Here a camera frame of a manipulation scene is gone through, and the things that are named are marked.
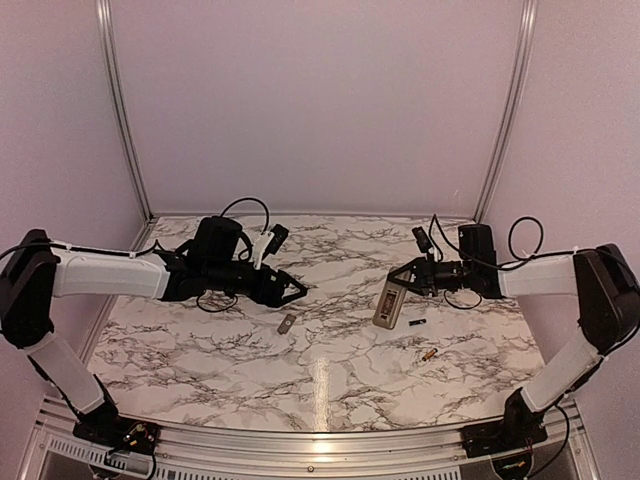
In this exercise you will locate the grey white remote control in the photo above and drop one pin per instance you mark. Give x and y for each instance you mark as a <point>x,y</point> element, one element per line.
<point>389,305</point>

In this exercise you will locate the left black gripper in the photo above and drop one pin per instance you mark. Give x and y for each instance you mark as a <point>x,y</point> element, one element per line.
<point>274,297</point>

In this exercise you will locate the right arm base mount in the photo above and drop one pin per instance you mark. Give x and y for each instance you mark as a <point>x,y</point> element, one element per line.
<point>505,430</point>

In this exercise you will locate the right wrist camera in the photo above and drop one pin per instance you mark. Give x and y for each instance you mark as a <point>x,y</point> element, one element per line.
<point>426,244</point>

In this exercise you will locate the grey battery compartment cover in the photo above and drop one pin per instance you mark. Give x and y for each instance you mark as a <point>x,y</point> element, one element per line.
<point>286,324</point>

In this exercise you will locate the gold AA battery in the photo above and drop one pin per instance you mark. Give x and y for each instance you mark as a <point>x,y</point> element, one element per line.
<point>430,354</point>

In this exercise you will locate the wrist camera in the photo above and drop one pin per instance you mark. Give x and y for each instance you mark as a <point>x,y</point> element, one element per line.
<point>268,243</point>
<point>426,244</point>

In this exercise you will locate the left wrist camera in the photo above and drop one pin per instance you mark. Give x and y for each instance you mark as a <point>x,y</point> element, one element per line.
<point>268,243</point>

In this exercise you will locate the aluminium corner post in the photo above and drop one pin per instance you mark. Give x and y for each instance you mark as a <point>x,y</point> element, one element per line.
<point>107,35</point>
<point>516,86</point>

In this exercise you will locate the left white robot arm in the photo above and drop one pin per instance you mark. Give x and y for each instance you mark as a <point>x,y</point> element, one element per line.
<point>220,258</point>

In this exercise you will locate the right aluminium corner post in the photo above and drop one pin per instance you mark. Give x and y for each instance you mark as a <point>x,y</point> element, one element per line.
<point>516,86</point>

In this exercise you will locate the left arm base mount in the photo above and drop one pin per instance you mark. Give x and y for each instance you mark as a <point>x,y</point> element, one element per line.
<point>112,430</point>

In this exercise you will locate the left aluminium corner post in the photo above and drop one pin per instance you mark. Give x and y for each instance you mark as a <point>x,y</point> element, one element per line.
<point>107,35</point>

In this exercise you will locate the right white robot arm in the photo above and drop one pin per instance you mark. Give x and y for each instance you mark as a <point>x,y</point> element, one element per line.
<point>605,286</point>

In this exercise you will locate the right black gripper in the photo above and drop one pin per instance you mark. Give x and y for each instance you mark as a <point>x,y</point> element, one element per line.
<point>425,276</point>

